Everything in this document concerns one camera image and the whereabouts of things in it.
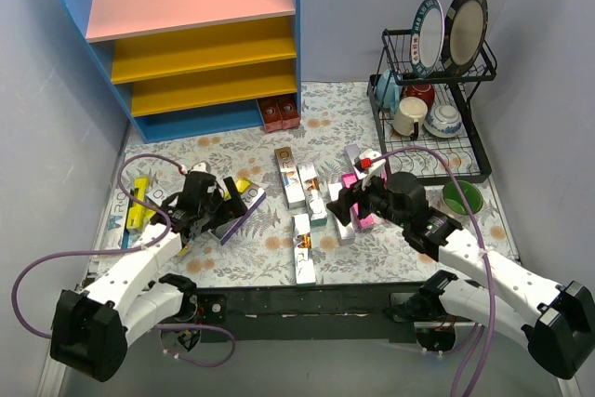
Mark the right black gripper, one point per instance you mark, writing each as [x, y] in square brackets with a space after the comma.
[359, 199]

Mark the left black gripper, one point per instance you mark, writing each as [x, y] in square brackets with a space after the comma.
[216, 210]

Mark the yellow toothpaste box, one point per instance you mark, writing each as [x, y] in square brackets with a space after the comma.
[135, 220]
[244, 184]
[183, 251]

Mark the silver purple toothpaste box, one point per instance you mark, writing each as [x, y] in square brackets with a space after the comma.
[223, 233]

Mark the silver R.O toothpaste box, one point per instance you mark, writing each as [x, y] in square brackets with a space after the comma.
[290, 179]

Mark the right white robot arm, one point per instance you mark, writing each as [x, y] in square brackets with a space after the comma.
[502, 285]

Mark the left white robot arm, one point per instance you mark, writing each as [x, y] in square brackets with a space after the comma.
[116, 295]

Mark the blue shelf with coloured boards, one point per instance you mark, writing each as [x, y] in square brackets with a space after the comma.
[184, 68]

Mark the pink toothpaste box left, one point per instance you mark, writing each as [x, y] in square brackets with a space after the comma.
[361, 224]

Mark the plain silver toothpaste box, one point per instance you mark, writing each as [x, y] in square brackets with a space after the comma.
[346, 234]

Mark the silver toothpaste box upper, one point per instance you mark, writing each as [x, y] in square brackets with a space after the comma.
[352, 152]

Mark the yellow toothpaste box front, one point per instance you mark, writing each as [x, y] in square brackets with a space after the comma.
[183, 251]

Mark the silver blue R.O box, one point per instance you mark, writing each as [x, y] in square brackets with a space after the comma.
[156, 194]

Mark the floral table mat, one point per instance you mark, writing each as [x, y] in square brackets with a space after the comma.
[334, 116]

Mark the silver blue box far left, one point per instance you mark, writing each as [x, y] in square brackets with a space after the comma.
[116, 222]

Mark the light blue cup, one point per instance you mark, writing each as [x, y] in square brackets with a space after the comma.
[388, 92]

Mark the blue and white bowl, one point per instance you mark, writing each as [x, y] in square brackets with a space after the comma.
[443, 121]

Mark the green mug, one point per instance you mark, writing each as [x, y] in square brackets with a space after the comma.
[454, 196]

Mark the red ceramic bowl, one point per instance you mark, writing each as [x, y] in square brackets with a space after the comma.
[426, 92]

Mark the white plate with green rim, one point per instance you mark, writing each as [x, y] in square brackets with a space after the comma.
[427, 34]

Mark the dark rimmed grey plate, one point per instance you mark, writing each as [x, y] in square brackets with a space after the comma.
[465, 27]

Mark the cream mug with dark handle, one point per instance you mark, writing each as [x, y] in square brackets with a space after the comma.
[409, 117]

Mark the black wire dish rack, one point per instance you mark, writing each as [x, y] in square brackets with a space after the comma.
[464, 152]

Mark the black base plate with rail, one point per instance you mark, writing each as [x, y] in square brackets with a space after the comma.
[178, 339]

